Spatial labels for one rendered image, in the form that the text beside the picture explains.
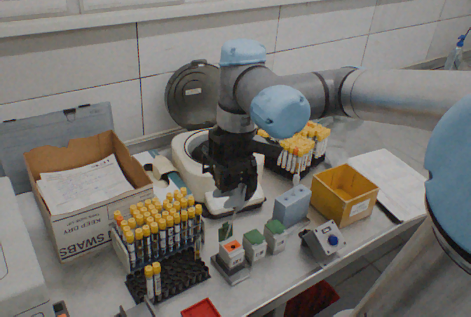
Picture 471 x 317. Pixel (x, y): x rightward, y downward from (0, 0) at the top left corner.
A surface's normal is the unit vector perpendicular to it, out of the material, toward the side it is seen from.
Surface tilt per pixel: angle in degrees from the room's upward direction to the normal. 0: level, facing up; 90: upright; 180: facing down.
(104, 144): 88
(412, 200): 1
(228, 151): 90
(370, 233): 0
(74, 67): 90
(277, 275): 0
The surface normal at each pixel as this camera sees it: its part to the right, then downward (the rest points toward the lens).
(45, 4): 0.55, 0.54
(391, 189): 0.07, -0.84
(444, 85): -0.76, -0.47
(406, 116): -0.80, 0.53
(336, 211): -0.85, 0.24
